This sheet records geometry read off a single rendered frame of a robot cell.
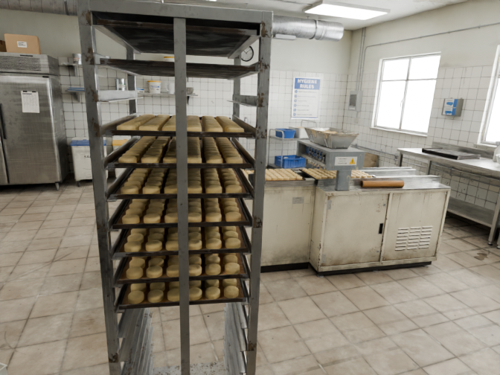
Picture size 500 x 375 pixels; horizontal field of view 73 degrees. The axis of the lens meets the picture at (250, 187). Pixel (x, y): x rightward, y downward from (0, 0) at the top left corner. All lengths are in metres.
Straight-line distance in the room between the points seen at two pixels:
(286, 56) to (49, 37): 4.28
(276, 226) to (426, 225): 1.45
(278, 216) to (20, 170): 4.31
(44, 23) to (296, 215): 5.33
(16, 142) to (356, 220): 4.93
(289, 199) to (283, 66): 4.77
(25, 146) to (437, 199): 5.49
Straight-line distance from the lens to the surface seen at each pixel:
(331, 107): 8.04
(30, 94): 6.02
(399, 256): 3.62
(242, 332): 1.35
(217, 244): 1.09
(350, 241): 3.25
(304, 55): 7.70
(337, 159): 2.92
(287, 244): 3.20
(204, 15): 0.97
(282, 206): 3.04
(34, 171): 6.17
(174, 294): 1.19
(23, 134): 6.10
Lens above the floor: 1.61
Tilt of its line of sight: 15 degrees down
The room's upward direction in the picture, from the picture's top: 2 degrees clockwise
